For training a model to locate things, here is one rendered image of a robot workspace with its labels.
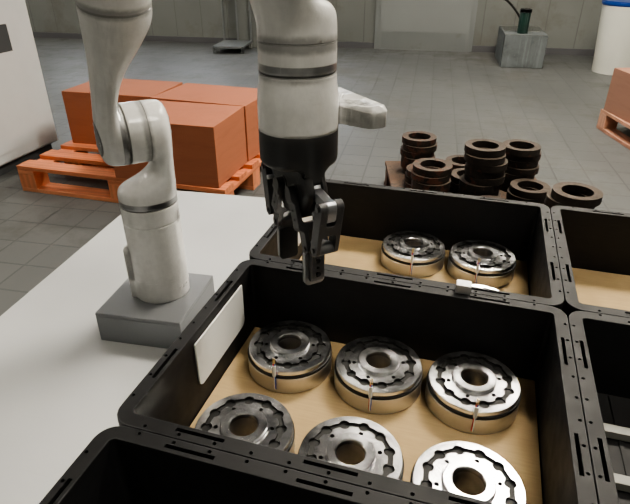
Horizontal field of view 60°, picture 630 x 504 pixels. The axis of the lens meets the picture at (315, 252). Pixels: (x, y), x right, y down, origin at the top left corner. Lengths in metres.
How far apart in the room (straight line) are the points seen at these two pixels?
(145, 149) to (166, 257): 0.18
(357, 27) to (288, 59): 7.83
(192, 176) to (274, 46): 2.55
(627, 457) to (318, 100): 0.48
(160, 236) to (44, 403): 0.30
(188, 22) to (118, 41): 8.20
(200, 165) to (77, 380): 2.13
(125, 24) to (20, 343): 0.57
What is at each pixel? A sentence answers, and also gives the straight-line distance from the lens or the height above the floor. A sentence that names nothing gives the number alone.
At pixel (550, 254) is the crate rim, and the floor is 0.93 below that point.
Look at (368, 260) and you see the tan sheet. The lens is 0.92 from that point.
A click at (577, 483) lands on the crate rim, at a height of 0.93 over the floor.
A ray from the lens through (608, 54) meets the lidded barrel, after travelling 7.26.
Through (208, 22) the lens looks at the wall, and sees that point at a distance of 8.85.
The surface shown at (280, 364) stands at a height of 0.86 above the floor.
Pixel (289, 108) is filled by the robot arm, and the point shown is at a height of 1.17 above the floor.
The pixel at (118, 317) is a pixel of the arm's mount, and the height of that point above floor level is 0.75.
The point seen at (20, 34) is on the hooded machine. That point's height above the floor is 0.79.
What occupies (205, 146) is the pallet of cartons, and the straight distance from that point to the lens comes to 2.91.
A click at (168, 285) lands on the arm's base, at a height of 0.79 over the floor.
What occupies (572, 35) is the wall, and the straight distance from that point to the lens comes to 8.44.
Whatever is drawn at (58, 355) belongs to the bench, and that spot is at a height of 0.70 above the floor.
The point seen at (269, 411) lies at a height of 0.86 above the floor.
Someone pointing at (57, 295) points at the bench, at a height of 0.70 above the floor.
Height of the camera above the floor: 1.29
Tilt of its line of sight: 29 degrees down
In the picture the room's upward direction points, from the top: straight up
